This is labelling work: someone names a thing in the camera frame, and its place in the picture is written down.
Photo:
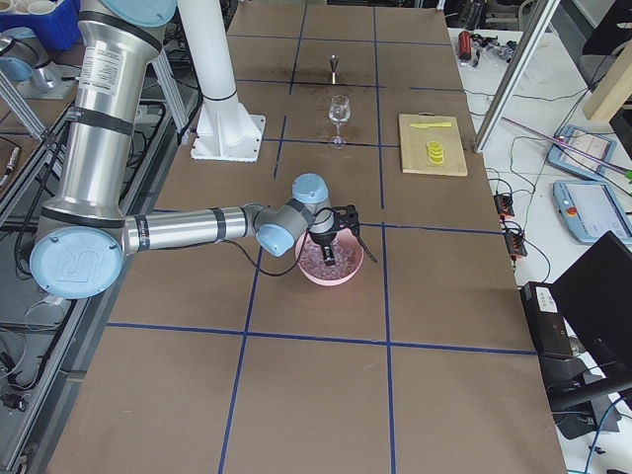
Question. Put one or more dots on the red cylinder on bench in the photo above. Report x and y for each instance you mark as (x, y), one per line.
(464, 47)

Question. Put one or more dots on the pink bowl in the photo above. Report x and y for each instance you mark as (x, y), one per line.
(345, 237)

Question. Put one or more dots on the orange black connector block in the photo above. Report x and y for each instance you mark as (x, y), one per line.
(513, 232)

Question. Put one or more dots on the black computer box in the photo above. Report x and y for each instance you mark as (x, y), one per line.
(548, 329)

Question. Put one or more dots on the blue teach pendant far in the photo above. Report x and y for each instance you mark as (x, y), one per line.
(597, 145)

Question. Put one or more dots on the steel double jigger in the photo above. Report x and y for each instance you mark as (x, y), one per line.
(334, 63)

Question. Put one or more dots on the blue teach pendant near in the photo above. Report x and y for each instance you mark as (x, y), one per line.
(589, 209)

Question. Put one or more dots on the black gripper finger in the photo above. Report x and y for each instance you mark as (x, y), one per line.
(328, 255)

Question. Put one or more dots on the blue storage bin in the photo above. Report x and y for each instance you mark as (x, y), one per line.
(57, 30)

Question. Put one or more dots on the pile of clear ice cubes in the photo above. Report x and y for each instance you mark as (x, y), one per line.
(312, 261)

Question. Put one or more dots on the aluminium frame profile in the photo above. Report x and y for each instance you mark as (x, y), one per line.
(530, 38)

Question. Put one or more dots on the blue teach pendant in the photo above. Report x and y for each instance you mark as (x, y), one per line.
(597, 145)
(589, 209)

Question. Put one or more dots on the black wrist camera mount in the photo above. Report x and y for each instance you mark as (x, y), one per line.
(347, 217)

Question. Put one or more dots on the yellow plastic knife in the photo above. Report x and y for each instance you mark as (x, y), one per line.
(434, 124)

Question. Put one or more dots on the black monitor on stand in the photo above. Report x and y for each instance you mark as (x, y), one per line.
(594, 297)

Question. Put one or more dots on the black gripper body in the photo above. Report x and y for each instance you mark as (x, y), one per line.
(324, 240)

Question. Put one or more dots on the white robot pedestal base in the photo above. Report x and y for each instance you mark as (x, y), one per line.
(225, 130)

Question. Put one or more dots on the bamboo cutting board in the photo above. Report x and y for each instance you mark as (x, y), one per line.
(414, 150)

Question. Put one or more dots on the clear wine glass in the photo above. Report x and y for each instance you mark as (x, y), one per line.
(339, 114)

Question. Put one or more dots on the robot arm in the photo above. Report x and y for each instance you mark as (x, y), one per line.
(83, 236)

